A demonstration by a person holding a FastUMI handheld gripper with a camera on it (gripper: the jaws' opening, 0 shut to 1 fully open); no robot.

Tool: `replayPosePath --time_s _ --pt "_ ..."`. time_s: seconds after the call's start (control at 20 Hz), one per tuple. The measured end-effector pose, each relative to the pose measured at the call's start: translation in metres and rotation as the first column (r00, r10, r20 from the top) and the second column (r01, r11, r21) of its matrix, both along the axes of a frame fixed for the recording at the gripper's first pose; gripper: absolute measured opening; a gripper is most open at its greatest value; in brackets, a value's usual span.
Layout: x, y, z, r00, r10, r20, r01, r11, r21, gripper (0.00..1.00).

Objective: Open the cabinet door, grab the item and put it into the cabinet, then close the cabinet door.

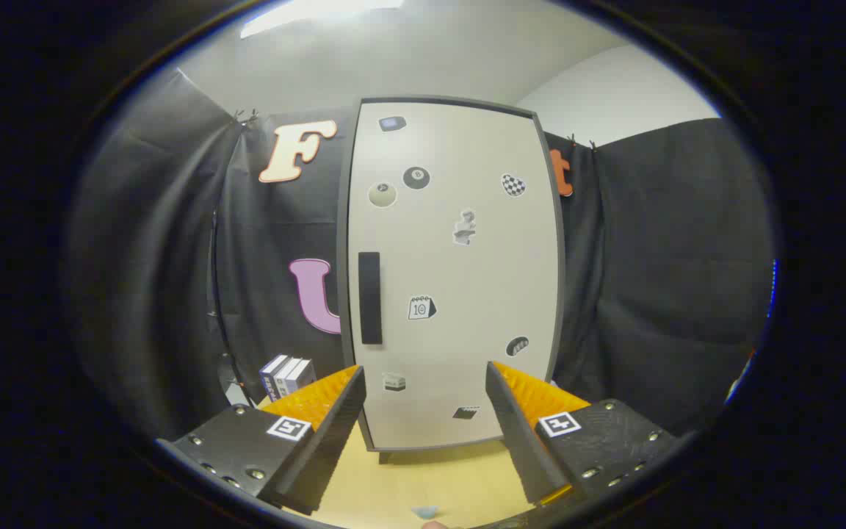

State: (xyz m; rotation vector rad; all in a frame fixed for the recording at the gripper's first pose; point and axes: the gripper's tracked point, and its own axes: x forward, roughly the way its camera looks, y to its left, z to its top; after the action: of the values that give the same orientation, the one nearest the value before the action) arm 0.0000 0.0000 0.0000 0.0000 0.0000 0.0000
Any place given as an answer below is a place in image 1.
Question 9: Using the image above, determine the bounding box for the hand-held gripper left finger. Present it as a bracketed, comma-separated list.
[156, 365, 366, 517]

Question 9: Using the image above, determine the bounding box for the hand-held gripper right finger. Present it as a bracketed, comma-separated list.
[485, 361, 688, 509]

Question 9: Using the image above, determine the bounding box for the black door handle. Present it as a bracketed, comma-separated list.
[358, 252, 383, 345]

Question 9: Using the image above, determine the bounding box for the white cabinet door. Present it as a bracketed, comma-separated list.
[350, 101, 560, 450]

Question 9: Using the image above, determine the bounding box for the white blue book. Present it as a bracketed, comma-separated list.
[274, 356, 300, 397]

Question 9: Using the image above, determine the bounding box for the dark blue book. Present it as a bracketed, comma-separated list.
[259, 354, 288, 403]

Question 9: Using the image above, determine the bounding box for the black backdrop stand pole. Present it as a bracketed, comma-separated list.
[206, 209, 247, 405]

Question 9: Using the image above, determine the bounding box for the grey cabinet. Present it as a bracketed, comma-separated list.
[336, 96, 568, 464]

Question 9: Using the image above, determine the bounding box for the black backdrop cloth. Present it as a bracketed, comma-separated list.
[70, 70, 776, 442]

